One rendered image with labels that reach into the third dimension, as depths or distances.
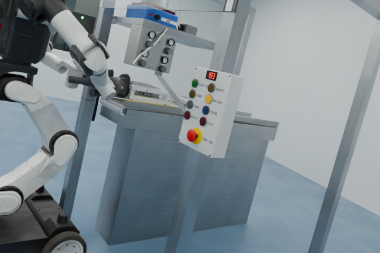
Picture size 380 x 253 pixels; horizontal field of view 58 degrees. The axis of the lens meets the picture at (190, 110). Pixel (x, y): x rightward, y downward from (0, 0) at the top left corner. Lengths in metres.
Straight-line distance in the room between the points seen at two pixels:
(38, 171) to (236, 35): 1.14
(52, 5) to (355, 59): 4.08
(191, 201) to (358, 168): 3.56
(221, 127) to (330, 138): 3.93
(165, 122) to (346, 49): 3.54
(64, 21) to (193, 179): 0.75
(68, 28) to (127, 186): 0.96
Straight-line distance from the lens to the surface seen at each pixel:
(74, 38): 1.38
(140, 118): 1.82
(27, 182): 1.82
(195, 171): 1.19
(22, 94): 1.65
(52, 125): 1.76
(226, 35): 1.16
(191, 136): 1.08
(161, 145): 2.01
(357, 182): 4.63
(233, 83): 1.04
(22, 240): 1.75
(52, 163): 1.78
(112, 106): 1.86
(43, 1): 1.44
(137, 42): 1.71
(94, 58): 1.39
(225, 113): 1.04
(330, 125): 4.94
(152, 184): 2.08
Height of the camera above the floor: 1.05
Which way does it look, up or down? 6 degrees down
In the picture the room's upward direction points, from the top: 14 degrees clockwise
